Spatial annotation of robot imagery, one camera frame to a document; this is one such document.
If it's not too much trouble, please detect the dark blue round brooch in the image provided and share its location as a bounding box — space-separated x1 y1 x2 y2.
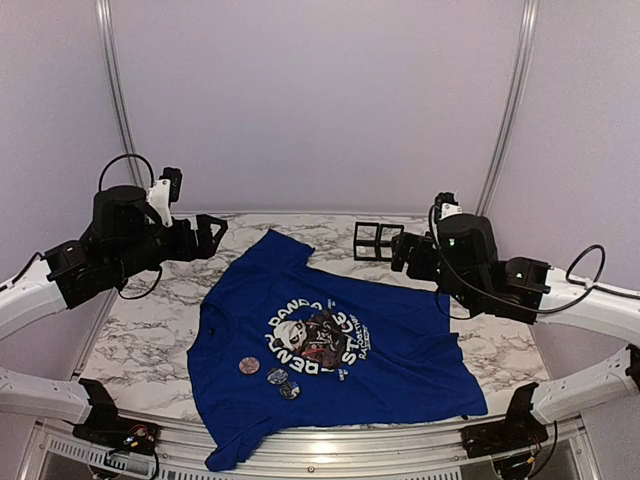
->
266 368 288 386

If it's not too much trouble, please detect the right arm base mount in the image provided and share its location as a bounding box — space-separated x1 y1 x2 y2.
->
461 382 549 459

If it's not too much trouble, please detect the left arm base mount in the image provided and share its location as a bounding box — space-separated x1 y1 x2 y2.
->
72 378 159 456

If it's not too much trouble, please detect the right aluminium corner post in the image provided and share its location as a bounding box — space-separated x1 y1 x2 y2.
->
476 0 540 216

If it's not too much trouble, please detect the blue white round brooch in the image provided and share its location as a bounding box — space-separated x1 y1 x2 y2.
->
279 381 301 400

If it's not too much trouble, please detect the blue printed t-shirt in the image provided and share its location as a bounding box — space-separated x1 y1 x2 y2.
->
187 230 488 472

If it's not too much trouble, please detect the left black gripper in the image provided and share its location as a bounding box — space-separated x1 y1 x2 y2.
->
112 222 226 285

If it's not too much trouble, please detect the black wire frame cube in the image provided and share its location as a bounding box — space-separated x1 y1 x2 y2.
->
353 221 381 261

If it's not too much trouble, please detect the left aluminium corner post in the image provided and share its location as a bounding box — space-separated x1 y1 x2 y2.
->
94 0 144 187

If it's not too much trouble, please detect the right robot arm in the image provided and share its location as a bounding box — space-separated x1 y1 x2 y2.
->
382 205 639 448

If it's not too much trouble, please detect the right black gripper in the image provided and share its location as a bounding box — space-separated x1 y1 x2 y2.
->
392 231 479 310

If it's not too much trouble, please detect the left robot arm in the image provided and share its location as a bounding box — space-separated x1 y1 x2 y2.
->
1 179 228 445

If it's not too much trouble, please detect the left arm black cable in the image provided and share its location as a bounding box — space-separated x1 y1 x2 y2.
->
98 153 156 192

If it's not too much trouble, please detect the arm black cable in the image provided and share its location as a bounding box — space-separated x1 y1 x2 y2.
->
98 153 156 192
429 204 621 317

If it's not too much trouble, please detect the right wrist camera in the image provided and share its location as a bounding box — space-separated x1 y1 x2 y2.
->
434 192 459 209

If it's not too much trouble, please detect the aluminium corner post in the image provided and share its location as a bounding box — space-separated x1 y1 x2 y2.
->
476 0 540 216
94 0 144 187

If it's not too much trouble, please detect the pink round brooch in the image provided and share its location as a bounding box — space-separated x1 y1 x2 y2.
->
238 356 260 375

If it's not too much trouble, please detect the aluminium front rail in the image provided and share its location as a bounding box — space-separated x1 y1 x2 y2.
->
29 417 591 480

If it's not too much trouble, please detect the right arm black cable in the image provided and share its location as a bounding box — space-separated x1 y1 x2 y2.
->
429 204 621 317

